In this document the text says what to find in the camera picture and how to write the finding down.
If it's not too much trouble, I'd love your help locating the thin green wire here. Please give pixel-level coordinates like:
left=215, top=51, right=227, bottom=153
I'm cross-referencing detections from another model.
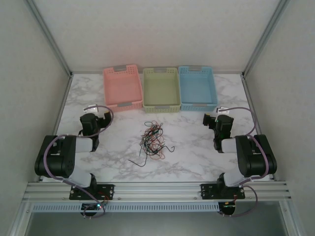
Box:
left=138, top=129, right=159, bottom=156
left=145, top=129, right=162, bottom=154

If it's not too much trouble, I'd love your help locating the thin red wire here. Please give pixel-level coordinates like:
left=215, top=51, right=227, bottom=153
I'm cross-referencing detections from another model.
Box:
left=144, top=126, right=164, bottom=153
left=144, top=119, right=165, bottom=138
left=141, top=134, right=166, bottom=161

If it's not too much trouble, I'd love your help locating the tangle of thin wires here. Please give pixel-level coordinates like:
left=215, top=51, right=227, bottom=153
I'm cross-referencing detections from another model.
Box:
left=141, top=132, right=160, bottom=158

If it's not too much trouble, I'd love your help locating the light blue plastic basket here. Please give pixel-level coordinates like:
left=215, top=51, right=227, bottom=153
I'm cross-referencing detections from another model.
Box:
left=178, top=65, right=219, bottom=112

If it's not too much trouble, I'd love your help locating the pink plastic basket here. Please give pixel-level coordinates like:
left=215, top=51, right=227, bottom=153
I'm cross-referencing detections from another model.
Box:
left=102, top=64, right=144, bottom=113

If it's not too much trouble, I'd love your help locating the pale green plastic basket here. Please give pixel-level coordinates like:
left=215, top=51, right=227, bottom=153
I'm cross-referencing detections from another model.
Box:
left=142, top=66, right=182, bottom=114

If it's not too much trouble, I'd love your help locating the control board green light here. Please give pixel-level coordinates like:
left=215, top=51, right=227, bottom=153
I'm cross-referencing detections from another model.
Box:
left=82, top=202, right=103, bottom=212
left=220, top=201, right=237, bottom=215

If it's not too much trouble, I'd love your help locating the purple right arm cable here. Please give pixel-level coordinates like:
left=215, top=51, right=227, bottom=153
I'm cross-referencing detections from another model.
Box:
left=221, top=106, right=270, bottom=218

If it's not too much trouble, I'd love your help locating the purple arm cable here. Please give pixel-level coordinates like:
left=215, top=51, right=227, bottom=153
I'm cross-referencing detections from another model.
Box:
left=43, top=105, right=114, bottom=219
left=221, top=106, right=270, bottom=218

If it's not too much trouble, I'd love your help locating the aluminium side rail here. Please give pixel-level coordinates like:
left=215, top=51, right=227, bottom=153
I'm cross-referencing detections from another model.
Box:
left=38, top=75, right=73, bottom=183
left=241, top=75, right=275, bottom=182

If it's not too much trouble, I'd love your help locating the thin aluminium wall rail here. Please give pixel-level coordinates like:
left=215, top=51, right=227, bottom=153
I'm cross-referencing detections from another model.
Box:
left=70, top=70, right=244, bottom=75

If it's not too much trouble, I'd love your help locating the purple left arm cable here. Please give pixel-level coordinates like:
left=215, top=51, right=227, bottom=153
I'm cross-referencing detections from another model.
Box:
left=43, top=105, right=114, bottom=219

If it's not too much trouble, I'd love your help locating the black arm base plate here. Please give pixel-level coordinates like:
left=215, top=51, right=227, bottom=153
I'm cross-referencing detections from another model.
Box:
left=200, top=183, right=246, bottom=200
left=68, top=183, right=116, bottom=200

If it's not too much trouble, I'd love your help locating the long aluminium mounting rail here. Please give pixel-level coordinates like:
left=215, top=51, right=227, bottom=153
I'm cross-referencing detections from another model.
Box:
left=23, top=181, right=293, bottom=203

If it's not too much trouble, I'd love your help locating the aluminium frame post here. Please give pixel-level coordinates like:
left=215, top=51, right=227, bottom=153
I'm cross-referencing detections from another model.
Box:
left=26, top=0, right=73, bottom=77
left=242, top=0, right=291, bottom=77

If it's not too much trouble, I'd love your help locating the white slotted cable duct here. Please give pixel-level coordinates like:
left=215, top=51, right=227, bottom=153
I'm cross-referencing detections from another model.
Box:
left=31, top=202, right=220, bottom=213

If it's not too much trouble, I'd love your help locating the aluminium lower frame leg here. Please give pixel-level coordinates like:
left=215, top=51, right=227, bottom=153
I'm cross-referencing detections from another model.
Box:
left=6, top=200, right=34, bottom=236
left=280, top=200, right=304, bottom=236

